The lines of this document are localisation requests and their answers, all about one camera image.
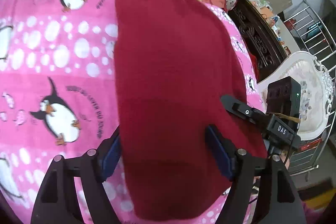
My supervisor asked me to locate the metal drying rack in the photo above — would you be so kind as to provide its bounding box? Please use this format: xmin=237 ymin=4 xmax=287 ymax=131
xmin=284 ymin=0 xmax=335 ymax=176

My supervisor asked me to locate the dark red sweater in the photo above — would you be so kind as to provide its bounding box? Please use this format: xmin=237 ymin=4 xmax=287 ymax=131
xmin=114 ymin=0 xmax=266 ymax=223

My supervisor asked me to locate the white ornate upholstered chair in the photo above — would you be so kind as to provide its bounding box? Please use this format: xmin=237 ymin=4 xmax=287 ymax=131
xmin=257 ymin=51 xmax=334 ymax=141

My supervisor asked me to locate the dark carved wooden headboard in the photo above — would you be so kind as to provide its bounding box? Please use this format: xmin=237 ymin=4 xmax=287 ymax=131
xmin=228 ymin=0 xmax=287 ymax=82

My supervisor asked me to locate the pink penguin blanket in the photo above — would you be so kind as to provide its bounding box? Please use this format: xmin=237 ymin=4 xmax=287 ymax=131
xmin=0 ymin=0 xmax=264 ymax=224

